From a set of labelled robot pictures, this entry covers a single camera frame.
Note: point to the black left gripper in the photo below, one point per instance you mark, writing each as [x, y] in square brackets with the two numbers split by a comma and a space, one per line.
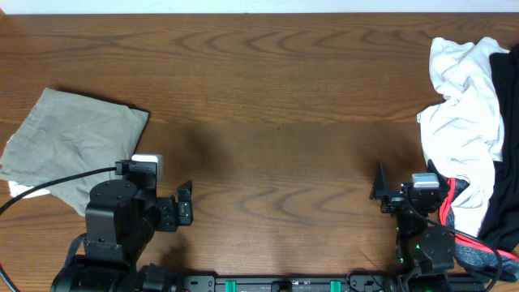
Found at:
[175, 211]

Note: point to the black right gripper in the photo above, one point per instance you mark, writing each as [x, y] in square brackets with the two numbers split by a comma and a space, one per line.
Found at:
[393, 195]

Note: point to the khaki green shorts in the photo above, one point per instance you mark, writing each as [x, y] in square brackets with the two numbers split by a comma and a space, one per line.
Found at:
[67, 134]

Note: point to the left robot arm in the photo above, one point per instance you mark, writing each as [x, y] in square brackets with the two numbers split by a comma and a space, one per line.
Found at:
[121, 217]

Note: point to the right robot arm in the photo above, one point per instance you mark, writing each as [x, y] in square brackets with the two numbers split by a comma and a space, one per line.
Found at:
[424, 249]

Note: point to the crumpled white shirt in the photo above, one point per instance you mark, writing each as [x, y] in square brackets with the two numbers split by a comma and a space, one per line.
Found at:
[464, 135]

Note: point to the black garment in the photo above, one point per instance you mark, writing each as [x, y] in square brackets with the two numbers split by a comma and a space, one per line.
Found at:
[500, 225]

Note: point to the red and navy garment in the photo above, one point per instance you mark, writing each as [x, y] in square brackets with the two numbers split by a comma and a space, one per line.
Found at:
[476, 259]

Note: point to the folded white cloth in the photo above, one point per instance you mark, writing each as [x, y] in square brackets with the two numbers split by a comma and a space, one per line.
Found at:
[17, 189]

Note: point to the black mounting rail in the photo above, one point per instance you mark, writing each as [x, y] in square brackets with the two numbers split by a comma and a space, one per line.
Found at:
[356, 282]

